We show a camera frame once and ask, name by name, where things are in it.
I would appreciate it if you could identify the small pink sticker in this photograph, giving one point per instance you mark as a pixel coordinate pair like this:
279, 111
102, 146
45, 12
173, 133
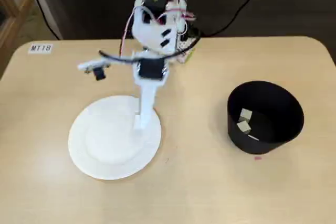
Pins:
257, 158

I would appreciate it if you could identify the white MT18 label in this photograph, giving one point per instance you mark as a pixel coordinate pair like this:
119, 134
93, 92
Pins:
40, 48

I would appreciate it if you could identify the black pot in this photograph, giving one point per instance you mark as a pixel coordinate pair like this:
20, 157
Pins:
278, 108

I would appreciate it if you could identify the green base mat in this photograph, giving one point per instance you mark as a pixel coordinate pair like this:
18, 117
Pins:
190, 56

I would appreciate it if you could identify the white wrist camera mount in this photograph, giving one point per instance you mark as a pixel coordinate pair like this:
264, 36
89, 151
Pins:
99, 73

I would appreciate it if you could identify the white furniture panel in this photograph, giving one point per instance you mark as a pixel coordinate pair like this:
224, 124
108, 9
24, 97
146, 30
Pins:
44, 3

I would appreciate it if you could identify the wooden shelf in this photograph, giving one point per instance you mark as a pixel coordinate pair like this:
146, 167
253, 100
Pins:
15, 24

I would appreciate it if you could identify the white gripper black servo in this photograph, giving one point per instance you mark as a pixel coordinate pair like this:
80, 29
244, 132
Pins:
150, 70

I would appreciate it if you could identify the white paper plate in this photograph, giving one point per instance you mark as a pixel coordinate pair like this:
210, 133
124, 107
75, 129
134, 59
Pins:
110, 155

